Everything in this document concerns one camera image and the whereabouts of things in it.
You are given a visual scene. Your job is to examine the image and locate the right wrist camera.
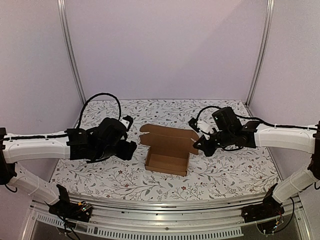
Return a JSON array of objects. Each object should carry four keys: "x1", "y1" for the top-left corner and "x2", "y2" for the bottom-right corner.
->
[{"x1": 188, "y1": 118, "x2": 216, "y2": 140}]

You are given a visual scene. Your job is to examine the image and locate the right aluminium frame post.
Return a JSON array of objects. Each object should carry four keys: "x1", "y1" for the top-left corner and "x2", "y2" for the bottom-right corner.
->
[{"x1": 245, "y1": 0, "x2": 275, "y2": 108}]

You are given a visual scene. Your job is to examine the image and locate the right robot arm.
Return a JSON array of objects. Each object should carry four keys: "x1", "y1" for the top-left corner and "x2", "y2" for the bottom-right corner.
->
[{"x1": 188, "y1": 107, "x2": 320, "y2": 218}]

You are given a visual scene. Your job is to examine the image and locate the aluminium frame post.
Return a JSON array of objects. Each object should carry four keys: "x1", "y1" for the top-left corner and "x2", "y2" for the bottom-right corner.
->
[
  {"x1": 57, "y1": 0, "x2": 86, "y2": 105},
  {"x1": 245, "y1": 0, "x2": 275, "y2": 108}
]

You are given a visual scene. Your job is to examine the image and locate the brown cardboard box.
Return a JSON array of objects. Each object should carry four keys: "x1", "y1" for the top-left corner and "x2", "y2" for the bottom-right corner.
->
[{"x1": 139, "y1": 123, "x2": 199, "y2": 177}]

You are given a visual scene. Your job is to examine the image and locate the left aluminium frame post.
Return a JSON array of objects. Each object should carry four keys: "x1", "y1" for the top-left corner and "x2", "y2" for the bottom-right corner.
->
[{"x1": 57, "y1": 0, "x2": 86, "y2": 105}]

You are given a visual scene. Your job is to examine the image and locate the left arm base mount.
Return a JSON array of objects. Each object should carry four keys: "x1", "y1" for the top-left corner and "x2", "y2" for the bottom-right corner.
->
[{"x1": 48, "y1": 184, "x2": 93, "y2": 223}]

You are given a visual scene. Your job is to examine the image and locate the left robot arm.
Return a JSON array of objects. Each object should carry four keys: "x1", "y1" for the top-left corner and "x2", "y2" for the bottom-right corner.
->
[{"x1": 0, "y1": 115, "x2": 137, "y2": 217}]

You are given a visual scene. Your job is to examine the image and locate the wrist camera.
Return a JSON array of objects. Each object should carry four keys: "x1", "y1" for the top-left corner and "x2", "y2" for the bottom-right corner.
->
[
  {"x1": 119, "y1": 115, "x2": 134, "y2": 132},
  {"x1": 188, "y1": 118, "x2": 216, "y2": 140}
]

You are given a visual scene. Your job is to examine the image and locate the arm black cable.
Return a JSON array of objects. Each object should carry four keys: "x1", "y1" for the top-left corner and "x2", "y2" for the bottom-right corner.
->
[
  {"x1": 193, "y1": 105, "x2": 318, "y2": 131},
  {"x1": 78, "y1": 92, "x2": 123, "y2": 131}
]

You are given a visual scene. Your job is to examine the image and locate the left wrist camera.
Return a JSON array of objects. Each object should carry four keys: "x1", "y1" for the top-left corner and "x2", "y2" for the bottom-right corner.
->
[{"x1": 119, "y1": 115, "x2": 134, "y2": 132}]

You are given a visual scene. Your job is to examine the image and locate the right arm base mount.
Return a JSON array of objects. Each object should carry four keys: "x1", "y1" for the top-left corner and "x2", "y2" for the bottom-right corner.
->
[{"x1": 241, "y1": 183, "x2": 285, "y2": 235}]

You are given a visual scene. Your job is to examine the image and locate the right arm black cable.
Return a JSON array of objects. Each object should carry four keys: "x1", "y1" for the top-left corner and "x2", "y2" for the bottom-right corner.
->
[{"x1": 193, "y1": 105, "x2": 318, "y2": 131}]

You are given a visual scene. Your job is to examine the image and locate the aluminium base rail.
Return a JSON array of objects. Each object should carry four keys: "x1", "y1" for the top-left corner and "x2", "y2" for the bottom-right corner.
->
[{"x1": 23, "y1": 192, "x2": 311, "y2": 240}]

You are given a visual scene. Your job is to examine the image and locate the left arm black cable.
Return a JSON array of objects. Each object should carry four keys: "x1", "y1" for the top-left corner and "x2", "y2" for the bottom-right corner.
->
[{"x1": 78, "y1": 92, "x2": 123, "y2": 131}]

